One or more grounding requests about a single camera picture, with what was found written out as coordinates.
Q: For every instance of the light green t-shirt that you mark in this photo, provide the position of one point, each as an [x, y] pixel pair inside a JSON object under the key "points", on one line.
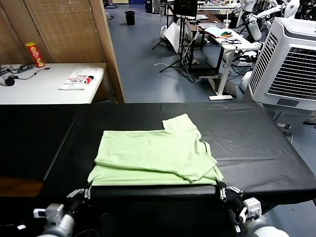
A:
{"points": [[148, 153]]}

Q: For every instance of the plastic cup with straw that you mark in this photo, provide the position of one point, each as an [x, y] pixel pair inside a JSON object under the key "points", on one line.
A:
{"points": [[226, 24]]}

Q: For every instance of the black trash bin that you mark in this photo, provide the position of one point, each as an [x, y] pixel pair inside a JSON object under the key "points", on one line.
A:
{"points": [[130, 17]]}

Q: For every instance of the grey laptop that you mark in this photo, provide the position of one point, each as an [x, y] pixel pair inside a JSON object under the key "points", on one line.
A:
{"points": [[211, 25]]}

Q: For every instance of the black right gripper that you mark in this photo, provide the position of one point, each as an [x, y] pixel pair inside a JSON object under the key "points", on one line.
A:
{"points": [[234, 201]]}

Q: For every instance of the wooden partition screen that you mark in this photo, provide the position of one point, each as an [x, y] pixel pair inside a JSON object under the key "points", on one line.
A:
{"points": [[69, 29]]}

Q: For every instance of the colourful cloth pile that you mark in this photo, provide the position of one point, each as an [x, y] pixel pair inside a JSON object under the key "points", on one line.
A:
{"points": [[217, 31]]}

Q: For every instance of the white folded printed shirt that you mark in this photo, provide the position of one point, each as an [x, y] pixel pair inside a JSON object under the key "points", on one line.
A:
{"points": [[79, 80]]}

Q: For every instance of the white air cooler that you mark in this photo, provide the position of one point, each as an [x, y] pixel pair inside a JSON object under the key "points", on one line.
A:
{"points": [[291, 64]]}

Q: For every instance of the black round microphone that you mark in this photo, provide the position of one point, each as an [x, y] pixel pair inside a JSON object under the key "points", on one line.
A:
{"points": [[10, 81]]}

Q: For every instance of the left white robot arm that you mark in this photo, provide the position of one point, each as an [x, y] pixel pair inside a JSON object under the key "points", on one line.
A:
{"points": [[59, 227]]}

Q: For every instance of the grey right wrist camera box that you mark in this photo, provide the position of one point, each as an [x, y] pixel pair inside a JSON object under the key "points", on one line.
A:
{"points": [[253, 206]]}

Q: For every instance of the white floor power strip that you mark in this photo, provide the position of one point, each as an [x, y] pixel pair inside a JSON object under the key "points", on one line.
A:
{"points": [[284, 125]]}

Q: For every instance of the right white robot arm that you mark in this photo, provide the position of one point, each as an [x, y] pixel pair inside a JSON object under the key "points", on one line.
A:
{"points": [[261, 229]]}

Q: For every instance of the white desk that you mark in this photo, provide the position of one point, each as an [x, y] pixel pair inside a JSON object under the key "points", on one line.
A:
{"points": [[244, 44]]}

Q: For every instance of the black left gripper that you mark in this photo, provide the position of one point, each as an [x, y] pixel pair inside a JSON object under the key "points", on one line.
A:
{"points": [[76, 203]]}

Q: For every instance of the white robot with black joints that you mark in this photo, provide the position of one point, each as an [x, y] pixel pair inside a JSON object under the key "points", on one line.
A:
{"points": [[254, 45]]}

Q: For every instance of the blue cabinet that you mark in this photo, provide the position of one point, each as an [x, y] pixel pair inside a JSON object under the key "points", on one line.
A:
{"points": [[148, 6]]}

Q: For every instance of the black tripod stand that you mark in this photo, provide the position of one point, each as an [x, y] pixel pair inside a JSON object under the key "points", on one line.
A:
{"points": [[182, 39]]}

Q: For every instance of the white leaning board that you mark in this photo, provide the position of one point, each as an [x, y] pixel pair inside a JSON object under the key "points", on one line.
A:
{"points": [[172, 35]]}

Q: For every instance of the dark brown desk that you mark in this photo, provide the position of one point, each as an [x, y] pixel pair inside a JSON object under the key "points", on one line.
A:
{"points": [[193, 24]]}

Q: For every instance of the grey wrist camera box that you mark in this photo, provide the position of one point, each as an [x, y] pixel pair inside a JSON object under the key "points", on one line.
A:
{"points": [[253, 206], [53, 212]]}

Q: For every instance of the white robot base unit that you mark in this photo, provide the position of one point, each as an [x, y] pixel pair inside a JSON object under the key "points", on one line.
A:
{"points": [[247, 81]]}

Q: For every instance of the grey power strip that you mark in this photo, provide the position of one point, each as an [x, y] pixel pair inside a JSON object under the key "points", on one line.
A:
{"points": [[26, 67]]}

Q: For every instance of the black table cover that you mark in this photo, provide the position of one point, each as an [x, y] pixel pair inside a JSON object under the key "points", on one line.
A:
{"points": [[247, 153]]}

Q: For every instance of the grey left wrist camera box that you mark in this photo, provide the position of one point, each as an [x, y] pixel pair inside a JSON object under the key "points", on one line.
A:
{"points": [[53, 212]]}

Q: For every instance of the white side table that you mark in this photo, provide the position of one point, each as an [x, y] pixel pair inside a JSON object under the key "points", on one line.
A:
{"points": [[44, 91]]}

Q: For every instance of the red chips can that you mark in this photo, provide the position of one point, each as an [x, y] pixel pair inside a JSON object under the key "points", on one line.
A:
{"points": [[35, 54]]}

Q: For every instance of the white humanoid robot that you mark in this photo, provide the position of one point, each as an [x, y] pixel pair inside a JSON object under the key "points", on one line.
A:
{"points": [[292, 7], [255, 30]]}

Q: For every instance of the white plastic jug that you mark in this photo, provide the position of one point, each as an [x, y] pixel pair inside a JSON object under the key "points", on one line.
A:
{"points": [[163, 32]]}

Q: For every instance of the black monitor on stand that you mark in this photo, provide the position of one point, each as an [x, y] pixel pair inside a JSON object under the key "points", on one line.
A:
{"points": [[185, 7]]}

